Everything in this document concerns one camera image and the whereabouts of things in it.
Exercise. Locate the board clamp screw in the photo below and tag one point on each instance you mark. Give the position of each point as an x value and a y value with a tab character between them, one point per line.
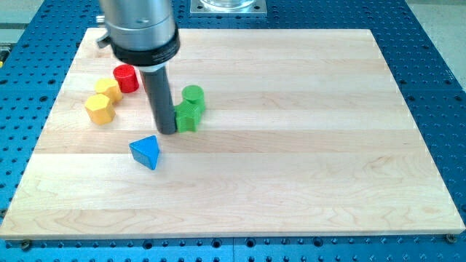
25	245
450	238

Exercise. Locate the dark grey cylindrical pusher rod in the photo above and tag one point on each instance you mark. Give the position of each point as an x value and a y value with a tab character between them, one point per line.
157	88

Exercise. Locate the blue triangle block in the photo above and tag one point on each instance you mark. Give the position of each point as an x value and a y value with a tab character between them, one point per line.
146	151

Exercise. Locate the green star block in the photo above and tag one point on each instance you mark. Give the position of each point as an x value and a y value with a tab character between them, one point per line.
187	116

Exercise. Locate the wooden board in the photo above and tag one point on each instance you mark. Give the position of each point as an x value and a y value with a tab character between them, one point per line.
305	133

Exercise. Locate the right board clamp screw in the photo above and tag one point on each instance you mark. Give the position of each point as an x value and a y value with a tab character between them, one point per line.
450	238

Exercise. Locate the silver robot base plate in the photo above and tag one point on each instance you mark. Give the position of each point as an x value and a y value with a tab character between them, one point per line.
228	7

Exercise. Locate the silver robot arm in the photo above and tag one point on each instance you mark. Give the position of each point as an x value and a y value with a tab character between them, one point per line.
143	33

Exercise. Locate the green cylinder block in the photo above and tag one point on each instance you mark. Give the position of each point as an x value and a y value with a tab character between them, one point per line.
195	95

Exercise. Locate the yellow hexagon block lower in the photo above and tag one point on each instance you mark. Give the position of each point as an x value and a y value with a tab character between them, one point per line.
100	109

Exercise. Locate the left board clamp screw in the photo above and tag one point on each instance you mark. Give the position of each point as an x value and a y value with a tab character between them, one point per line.
25	245

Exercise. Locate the red cylinder block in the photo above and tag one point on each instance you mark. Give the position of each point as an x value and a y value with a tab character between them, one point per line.
126	77

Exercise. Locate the yellow hexagon block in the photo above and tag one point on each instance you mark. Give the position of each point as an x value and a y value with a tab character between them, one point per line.
110	88
100	109

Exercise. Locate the yellow hexagon block upper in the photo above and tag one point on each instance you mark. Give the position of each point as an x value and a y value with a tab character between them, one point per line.
110	88

